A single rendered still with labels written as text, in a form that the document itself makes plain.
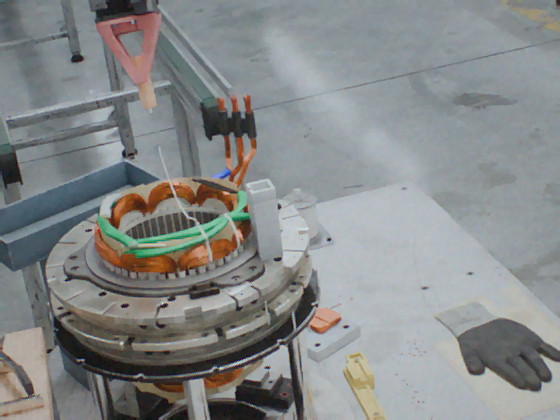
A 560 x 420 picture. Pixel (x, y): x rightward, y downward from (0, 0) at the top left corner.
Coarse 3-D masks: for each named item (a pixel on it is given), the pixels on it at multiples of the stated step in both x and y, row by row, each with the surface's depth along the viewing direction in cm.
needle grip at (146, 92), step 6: (132, 60) 136; (138, 60) 135; (138, 66) 135; (150, 78) 136; (138, 84) 136; (144, 84) 136; (150, 84) 136; (138, 90) 136; (144, 90) 136; (150, 90) 136; (144, 96) 136; (150, 96) 136; (144, 102) 136; (150, 102) 136; (156, 102) 136; (144, 108) 136
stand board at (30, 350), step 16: (0, 336) 138; (16, 336) 137; (32, 336) 137; (16, 352) 134; (32, 352) 134; (32, 368) 131; (48, 368) 134; (0, 384) 129; (16, 384) 128; (48, 384) 129; (0, 400) 126; (48, 400) 125; (16, 416) 123; (32, 416) 123; (48, 416) 122
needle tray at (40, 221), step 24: (120, 168) 178; (48, 192) 172; (72, 192) 174; (96, 192) 177; (120, 192) 178; (0, 216) 168; (24, 216) 171; (48, 216) 173; (72, 216) 163; (0, 240) 160; (24, 240) 160; (48, 240) 162; (24, 264) 161; (48, 288) 174
